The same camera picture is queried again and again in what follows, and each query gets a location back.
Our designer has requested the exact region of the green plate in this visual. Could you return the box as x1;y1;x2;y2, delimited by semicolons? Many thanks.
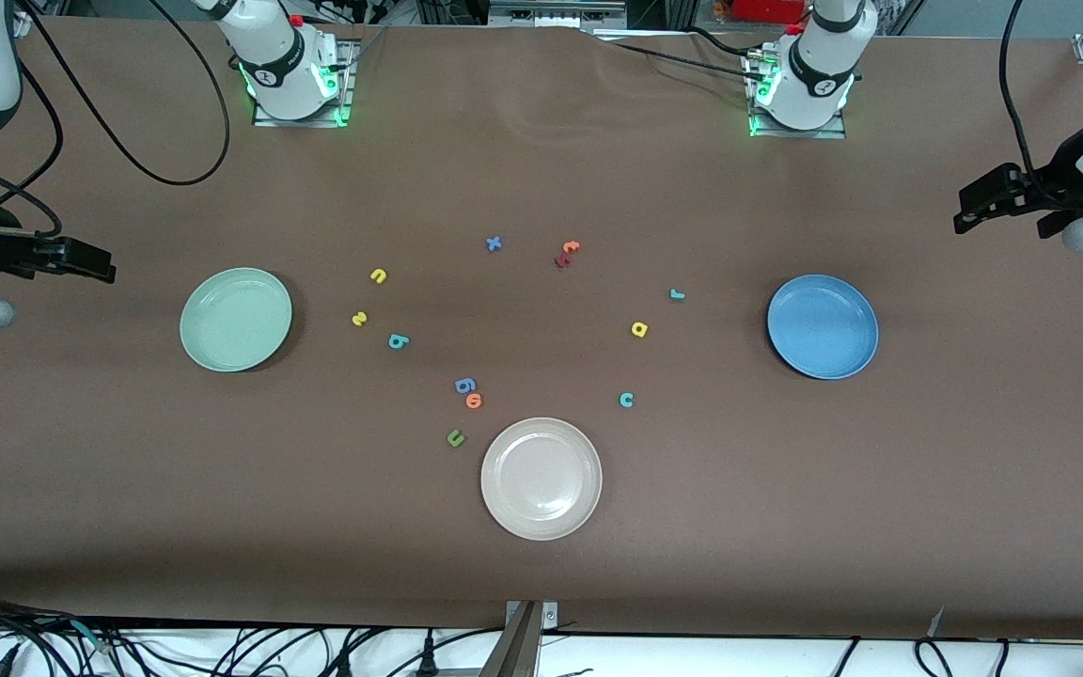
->
179;267;294;373

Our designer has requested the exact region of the blue plate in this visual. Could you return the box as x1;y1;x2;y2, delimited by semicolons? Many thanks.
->
766;274;880;381

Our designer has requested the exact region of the red box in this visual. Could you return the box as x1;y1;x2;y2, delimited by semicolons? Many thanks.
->
730;0;810;24

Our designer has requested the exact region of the beige plate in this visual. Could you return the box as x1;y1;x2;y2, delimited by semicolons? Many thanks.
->
479;417;604;542

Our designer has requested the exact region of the brown table cover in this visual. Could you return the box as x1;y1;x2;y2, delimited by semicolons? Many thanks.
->
0;14;1083;642

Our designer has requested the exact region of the aluminium profile beam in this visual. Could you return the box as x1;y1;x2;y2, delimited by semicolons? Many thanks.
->
478;602;544;677

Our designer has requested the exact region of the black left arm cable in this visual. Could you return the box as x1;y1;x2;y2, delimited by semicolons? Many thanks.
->
998;0;1041;184

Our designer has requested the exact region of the long black right arm cable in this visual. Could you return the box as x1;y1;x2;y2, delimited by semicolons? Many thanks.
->
15;0;232;186

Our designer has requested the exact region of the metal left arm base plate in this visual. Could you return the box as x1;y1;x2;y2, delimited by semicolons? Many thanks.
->
746;49;849;140

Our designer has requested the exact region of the black cable on table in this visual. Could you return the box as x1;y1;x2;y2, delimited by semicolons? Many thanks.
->
596;39;766;86
687;26;761;57

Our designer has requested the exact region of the teal cable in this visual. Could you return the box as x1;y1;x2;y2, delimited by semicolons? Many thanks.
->
70;619;115;654

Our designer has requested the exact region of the looped black cable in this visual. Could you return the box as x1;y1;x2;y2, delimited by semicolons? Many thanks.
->
913;638;956;677

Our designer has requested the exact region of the grey metal frame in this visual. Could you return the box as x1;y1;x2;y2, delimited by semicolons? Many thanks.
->
488;0;629;29

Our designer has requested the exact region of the silver metal bracket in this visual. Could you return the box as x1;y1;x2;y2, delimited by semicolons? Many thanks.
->
504;600;559;629

